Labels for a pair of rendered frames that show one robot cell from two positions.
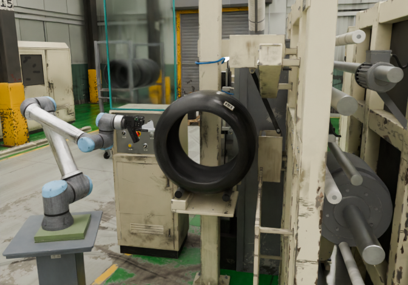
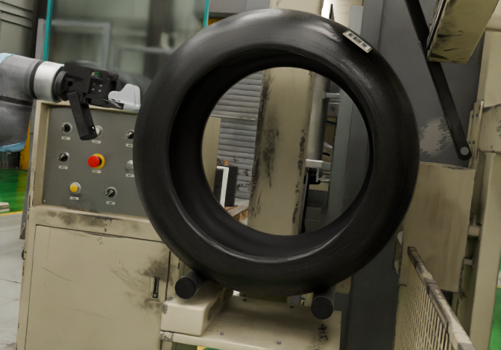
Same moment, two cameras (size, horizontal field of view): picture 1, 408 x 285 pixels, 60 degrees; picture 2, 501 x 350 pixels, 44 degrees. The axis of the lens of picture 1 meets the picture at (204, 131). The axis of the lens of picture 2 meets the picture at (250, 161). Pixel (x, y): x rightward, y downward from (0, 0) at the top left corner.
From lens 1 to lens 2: 80 cm
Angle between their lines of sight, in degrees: 10
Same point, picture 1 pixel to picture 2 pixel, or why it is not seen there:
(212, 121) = (291, 121)
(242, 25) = not seen: hidden behind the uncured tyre
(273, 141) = (449, 180)
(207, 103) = (298, 27)
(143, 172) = (98, 256)
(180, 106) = (221, 33)
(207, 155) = (269, 207)
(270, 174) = (434, 269)
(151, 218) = not seen: outside the picture
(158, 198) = (125, 326)
